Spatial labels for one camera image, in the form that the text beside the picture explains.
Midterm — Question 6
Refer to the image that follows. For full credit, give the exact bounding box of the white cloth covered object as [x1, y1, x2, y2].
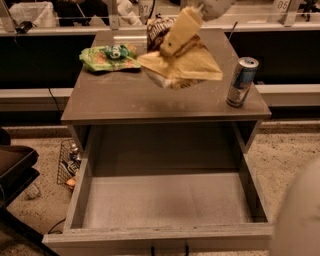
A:
[9, 2, 56, 28]

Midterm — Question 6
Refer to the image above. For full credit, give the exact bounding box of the black floor cable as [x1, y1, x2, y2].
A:
[47, 218, 67, 235]

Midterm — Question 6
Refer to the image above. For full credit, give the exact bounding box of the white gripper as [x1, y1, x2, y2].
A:
[160, 0, 235, 57]

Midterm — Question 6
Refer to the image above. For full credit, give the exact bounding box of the grey cabinet counter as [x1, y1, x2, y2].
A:
[62, 29, 271, 148]

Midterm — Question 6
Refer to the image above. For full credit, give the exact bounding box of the brown chip bag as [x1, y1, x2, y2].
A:
[137, 18, 223, 89]

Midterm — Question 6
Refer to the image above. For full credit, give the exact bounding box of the wire basket with items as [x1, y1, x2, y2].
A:
[57, 139, 81, 190]

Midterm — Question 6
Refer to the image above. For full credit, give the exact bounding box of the green snack bag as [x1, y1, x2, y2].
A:
[79, 43, 141, 72]

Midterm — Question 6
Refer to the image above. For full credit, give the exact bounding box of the silver blue drink can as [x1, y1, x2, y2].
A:
[226, 57, 259, 107]

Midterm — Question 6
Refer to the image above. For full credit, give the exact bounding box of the black power adapter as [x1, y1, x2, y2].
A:
[15, 21, 33, 34]

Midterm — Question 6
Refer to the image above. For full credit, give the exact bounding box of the open grey top drawer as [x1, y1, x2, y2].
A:
[42, 124, 278, 256]

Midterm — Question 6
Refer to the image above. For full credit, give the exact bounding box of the black chair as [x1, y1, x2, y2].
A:
[0, 128, 59, 256]

